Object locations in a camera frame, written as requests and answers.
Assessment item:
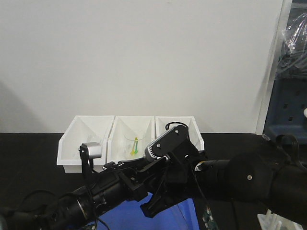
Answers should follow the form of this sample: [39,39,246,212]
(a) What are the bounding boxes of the grey camera on right arm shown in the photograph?
[144,125,189,162]

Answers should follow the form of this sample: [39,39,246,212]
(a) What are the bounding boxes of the left white storage bin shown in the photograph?
[57,115,115,173]

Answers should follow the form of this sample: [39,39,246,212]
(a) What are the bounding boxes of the blue-grey pegboard drying rack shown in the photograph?
[263,0,307,145]

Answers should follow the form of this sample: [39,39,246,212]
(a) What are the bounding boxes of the white test tube rack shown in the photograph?
[257,209,302,230]

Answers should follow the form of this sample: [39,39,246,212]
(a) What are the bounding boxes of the right white storage bin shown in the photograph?
[155,115,206,173]

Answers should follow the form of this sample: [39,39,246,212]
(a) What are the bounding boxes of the beaker with coloured droppers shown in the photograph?
[124,136,144,160]

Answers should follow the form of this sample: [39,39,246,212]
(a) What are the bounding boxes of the black wire tripod stand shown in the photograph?
[165,121,189,130]

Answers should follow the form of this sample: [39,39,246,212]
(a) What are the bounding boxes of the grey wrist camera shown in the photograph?
[79,142,102,159]

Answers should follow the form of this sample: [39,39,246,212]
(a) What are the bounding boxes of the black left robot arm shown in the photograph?
[0,167,152,230]

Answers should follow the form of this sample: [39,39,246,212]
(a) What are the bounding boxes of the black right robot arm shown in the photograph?
[189,134,307,226]

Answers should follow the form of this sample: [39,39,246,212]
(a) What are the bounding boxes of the blue plastic tray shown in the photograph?
[97,195,199,230]

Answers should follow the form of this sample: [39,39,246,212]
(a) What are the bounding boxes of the middle white storage bin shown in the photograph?
[106,115,155,163]

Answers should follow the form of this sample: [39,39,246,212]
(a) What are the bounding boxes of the clear plastic bag of pegs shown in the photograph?
[275,12,307,80]

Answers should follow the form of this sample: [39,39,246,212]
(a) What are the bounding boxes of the white storage bin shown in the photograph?
[57,115,115,173]
[106,115,155,163]
[155,115,206,173]

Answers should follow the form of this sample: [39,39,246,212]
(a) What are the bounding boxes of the clear beakers in left bin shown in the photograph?
[86,135,103,145]

